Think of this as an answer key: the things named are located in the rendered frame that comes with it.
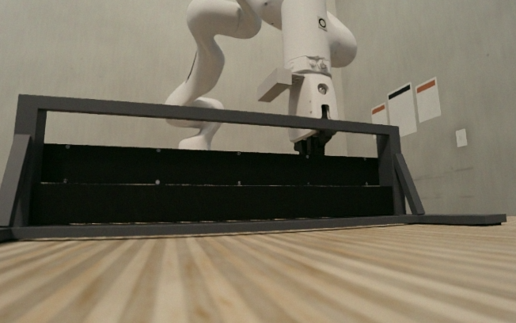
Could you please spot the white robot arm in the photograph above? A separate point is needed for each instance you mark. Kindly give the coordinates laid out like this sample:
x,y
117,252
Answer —
x,y
313,42

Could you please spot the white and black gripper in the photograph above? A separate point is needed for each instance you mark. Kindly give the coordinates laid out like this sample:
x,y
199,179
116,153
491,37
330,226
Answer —
x,y
308,97

